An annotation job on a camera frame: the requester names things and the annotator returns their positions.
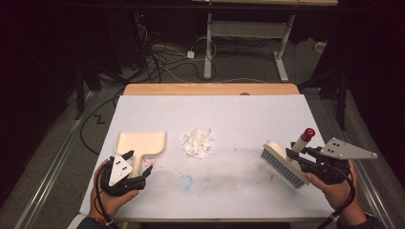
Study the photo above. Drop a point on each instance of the white table cover sheet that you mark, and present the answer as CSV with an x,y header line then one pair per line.
x,y
223,114

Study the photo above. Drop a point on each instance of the metal floor rail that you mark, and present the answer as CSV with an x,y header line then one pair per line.
x,y
366,178
54,171

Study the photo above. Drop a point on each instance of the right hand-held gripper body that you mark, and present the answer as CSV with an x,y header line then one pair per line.
x,y
337,159

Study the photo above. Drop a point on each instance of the small white box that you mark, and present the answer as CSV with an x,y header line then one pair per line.
x,y
320,46

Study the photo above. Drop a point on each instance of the white metal desk frame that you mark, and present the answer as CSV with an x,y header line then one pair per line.
x,y
246,29

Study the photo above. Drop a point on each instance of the black metal stand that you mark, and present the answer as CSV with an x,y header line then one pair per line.
x,y
79,95
341,95

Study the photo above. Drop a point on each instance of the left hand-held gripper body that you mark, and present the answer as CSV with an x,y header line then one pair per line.
x,y
120,170

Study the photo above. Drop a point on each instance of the white power adapter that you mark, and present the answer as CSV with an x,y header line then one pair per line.
x,y
190,54

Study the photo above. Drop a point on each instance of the wooden table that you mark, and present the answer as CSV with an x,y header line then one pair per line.
x,y
191,89

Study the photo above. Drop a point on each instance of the person's right hand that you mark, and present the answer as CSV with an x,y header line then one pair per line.
x,y
337,192

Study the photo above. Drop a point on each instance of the person's left hand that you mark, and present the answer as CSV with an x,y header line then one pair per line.
x,y
110,200

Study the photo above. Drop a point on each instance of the pile of white paper scraps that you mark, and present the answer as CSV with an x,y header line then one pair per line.
x,y
197,143

